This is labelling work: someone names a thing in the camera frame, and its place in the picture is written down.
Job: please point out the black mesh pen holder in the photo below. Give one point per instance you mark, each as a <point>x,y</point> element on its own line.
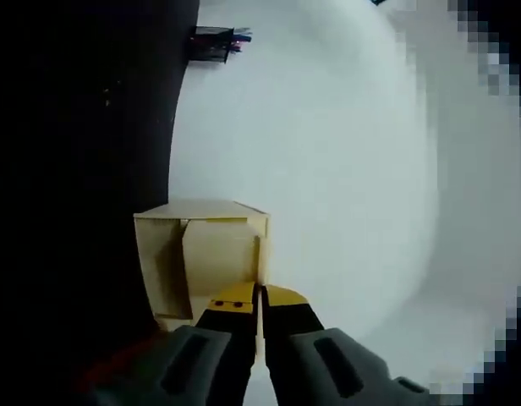
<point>210,44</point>

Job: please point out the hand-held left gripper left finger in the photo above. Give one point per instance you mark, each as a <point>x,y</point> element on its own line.
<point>201,372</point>

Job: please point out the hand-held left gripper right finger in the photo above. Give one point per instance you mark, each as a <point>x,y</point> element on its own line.
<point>319,372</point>

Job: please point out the beige wooden drawer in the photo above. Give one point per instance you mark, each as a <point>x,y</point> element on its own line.
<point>218,254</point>
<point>148,254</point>

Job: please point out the beige wooden drawer organizer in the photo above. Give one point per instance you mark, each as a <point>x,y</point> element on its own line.
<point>201,209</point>

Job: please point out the bunch of coloured pens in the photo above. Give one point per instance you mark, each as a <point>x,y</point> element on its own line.
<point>240,40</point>

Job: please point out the person's left hand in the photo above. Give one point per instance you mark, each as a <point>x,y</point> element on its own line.
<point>116,363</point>

